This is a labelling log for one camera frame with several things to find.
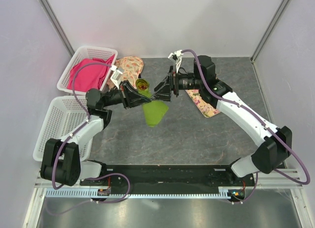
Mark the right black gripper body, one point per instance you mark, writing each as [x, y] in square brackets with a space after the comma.
[174, 81]

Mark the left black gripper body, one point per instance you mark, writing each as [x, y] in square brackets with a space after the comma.
[123, 90]

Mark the iridescent gold spoon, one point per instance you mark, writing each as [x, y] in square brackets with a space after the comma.
[142, 85]

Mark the green paper napkin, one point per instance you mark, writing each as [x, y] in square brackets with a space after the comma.
[153, 111]

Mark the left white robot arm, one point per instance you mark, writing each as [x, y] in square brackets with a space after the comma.
[61, 160]

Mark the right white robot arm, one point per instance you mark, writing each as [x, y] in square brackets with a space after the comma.
[272, 142]

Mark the floral fabric pouch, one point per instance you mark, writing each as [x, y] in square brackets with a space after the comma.
[131, 67]

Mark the white basket with pink cloth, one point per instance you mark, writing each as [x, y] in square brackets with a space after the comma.
[83, 52]

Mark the pink cloth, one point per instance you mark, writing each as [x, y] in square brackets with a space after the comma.
[91, 76]

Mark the floral rectangular tray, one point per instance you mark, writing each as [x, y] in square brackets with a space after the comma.
[206, 109]

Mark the empty white plastic basket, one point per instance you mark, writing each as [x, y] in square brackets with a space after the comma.
[64, 115]

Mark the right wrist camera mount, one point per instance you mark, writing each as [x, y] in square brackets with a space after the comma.
[176, 58]

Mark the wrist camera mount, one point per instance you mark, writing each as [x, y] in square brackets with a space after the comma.
[116, 76]
[176, 58]

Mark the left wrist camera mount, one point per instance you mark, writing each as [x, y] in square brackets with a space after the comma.
[116, 76]

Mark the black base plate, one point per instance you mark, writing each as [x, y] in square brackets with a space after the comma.
[168, 179]

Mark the white slotted cable duct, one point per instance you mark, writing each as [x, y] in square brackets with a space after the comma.
[102, 194]

